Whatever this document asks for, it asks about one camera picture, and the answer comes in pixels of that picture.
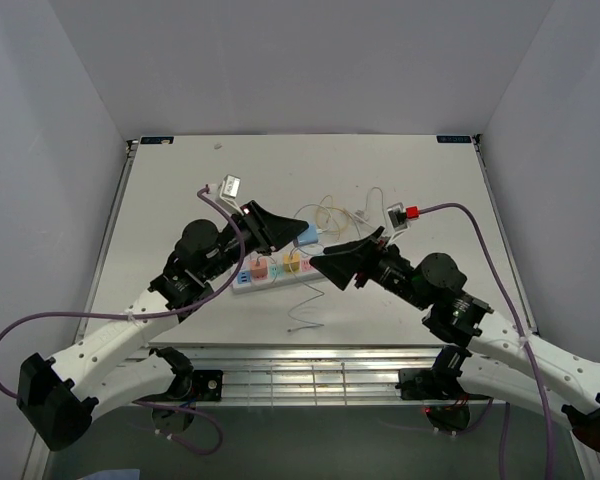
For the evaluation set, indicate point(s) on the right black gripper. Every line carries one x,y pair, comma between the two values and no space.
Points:
340,268

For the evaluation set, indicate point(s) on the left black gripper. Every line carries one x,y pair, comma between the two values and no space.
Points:
269,231

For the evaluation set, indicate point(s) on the blue charger plug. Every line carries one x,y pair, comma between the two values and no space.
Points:
307,237

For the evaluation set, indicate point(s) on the yellow charger plug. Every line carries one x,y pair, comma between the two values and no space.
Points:
292,262

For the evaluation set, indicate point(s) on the pink charger plug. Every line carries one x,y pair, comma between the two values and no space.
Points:
259,269

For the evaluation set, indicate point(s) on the white colourful power strip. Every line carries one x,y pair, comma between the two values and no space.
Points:
277,277

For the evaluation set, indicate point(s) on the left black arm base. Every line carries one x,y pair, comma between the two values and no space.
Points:
200,385

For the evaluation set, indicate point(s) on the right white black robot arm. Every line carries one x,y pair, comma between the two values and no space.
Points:
485,353

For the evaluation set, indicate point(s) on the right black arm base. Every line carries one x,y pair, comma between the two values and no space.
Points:
438,382

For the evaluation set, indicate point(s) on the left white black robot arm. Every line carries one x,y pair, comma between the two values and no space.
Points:
62,395

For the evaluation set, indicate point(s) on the right blue corner label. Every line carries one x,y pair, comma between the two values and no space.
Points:
454,139

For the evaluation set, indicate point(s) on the blue corner label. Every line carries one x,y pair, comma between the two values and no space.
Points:
454,139
156,140

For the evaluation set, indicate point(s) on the left blue corner label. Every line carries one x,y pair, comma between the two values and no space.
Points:
156,140

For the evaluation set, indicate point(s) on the blue cloth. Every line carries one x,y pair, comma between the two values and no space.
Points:
115,474

